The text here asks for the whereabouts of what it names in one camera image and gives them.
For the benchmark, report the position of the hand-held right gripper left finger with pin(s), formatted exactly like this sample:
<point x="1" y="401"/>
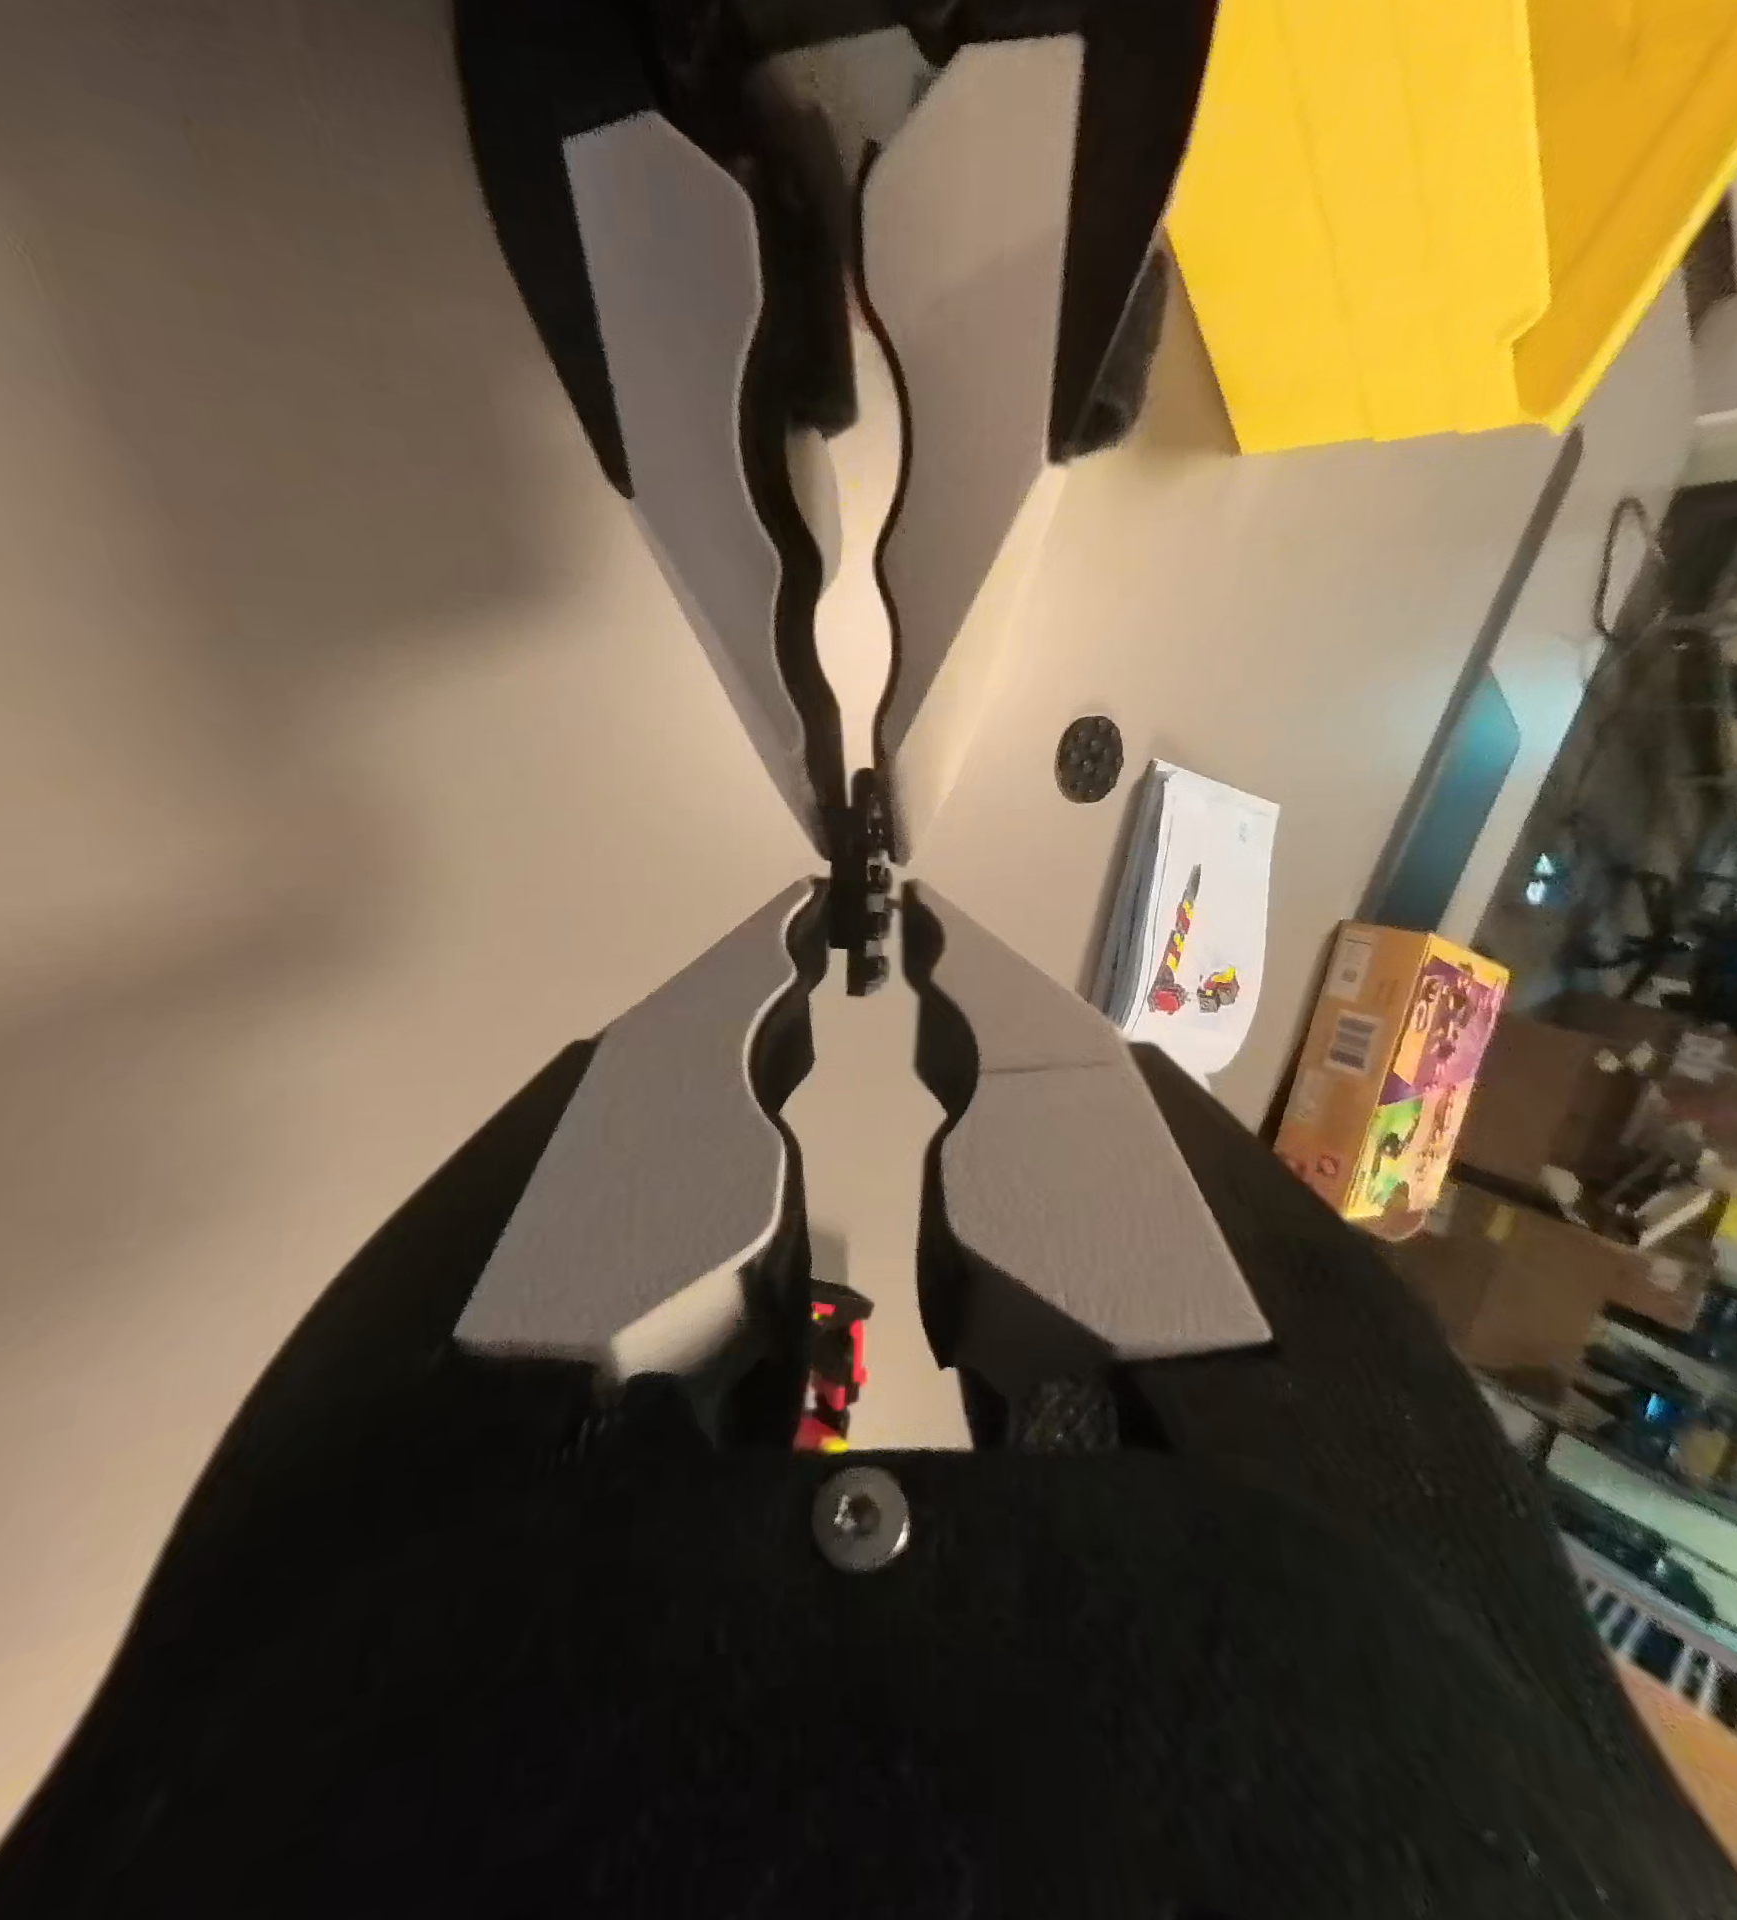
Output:
<point x="629" y="1199"/>

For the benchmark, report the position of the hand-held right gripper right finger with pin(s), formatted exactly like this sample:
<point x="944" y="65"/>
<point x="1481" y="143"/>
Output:
<point x="1095" y="1199"/>

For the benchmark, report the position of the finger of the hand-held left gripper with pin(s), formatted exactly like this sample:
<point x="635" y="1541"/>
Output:
<point x="673" y="373"/>
<point x="988" y="300"/>

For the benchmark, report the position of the red yellow black brick model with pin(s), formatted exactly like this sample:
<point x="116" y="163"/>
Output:
<point x="826" y="1357"/>

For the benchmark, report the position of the black studded brick plate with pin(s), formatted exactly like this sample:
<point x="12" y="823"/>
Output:
<point x="868" y="885"/>

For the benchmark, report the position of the yellow plastic bin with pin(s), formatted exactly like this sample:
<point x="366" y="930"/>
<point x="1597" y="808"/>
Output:
<point x="1379" y="224"/>

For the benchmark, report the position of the orange cardboard toy box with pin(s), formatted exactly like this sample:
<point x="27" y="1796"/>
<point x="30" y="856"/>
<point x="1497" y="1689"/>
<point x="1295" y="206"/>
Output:
<point x="1348" y="1050"/>

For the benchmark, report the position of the open instruction booklet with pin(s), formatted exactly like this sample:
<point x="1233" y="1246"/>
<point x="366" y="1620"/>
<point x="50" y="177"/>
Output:
<point x="1212" y="900"/>

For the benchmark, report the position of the black round studded disc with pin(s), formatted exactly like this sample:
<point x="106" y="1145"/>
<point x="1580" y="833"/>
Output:
<point x="1089" y="761"/>

